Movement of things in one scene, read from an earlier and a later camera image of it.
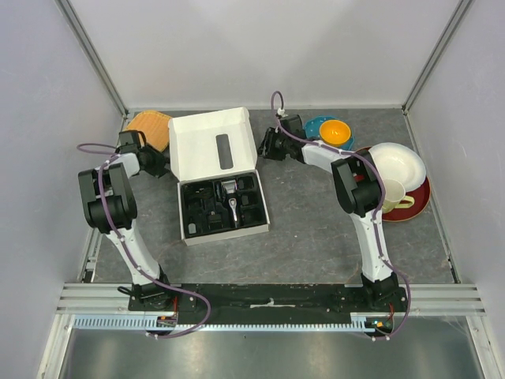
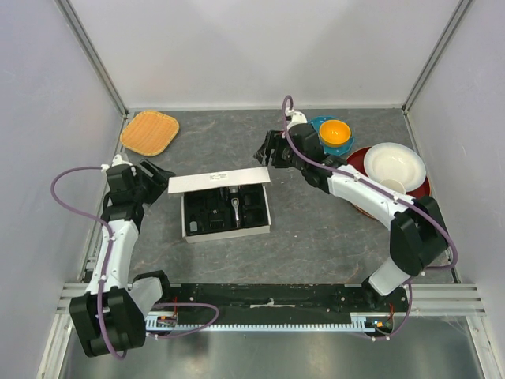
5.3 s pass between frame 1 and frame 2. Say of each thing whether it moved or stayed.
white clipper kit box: moved
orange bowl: stayed
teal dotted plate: stayed
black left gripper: moved
